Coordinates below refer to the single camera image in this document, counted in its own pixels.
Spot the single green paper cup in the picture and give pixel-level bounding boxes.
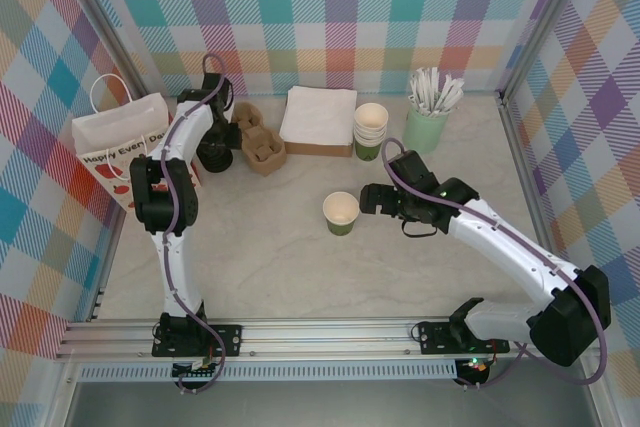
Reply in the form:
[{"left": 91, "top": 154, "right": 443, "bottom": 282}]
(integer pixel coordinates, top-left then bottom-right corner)
[{"left": 322, "top": 190, "right": 361, "bottom": 238}]

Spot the brown pulp cup carrier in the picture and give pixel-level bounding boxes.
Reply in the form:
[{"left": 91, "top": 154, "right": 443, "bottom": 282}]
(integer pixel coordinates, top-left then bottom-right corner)
[{"left": 234, "top": 101, "right": 288, "bottom": 176}]

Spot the white red printed paper bag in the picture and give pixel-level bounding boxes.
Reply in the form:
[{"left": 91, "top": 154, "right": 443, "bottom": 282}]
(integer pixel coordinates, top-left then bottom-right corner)
[{"left": 71, "top": 72, "right": 204, "bottom": 216}]

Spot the stack of black cup lids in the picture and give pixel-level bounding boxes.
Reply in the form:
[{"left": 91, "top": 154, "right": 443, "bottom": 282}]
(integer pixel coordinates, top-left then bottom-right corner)
[{"left": 196, "top": 140, "right": 235, "bottom": 175}]

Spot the mint green holder cup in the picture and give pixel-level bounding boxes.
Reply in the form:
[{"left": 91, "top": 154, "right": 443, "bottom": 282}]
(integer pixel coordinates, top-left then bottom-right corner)
[{"left": 402, "top": 99, "right": 450, "bottom": 154}]

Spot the stack of green paper cups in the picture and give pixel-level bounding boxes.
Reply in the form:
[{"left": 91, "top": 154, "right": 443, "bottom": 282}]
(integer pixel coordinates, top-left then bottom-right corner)
[{"left": 353, "top": 102, "right": 391, "bottom": 163}]

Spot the stack of white napkins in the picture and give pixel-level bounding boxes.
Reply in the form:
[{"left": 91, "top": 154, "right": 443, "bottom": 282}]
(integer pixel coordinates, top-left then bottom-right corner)
[{"left": 278, "top": 85, "right": 359, "bottom": 148}]

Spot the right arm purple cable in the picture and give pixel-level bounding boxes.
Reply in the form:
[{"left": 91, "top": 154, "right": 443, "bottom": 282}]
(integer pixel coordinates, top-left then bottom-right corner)
[{"left": 382, "top": 136, "right": 610, "bottom": 393}]

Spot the aluminium side rail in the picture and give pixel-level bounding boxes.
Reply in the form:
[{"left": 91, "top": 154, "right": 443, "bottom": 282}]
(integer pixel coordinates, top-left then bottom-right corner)
[
  {"left": 498, "top": 90, "right": 564, "bottom": 273},
  {"left": 89, "top": 211, "right": 127, "bottom": 323}
]

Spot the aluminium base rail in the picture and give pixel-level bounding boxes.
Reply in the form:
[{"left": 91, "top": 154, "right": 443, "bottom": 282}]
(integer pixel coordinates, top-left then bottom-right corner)
[{"left": 54, "top": 317, "right": 604, "bottom": 362}]

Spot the aluminium frame post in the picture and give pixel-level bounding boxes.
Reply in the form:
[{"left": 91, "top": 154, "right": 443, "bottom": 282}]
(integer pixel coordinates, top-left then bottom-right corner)
[
  {"left": 499, "top": 0, "right": 596, "bottom": 98},
  {"left": 58, "top": 0, "right": 156, "bottom": 113}
]

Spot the slotted grey cable duct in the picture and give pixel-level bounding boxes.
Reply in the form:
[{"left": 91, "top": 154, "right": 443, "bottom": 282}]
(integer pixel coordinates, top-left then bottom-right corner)
[{"left": 78, "top": 364, "right": 460, "bottom": 383}]

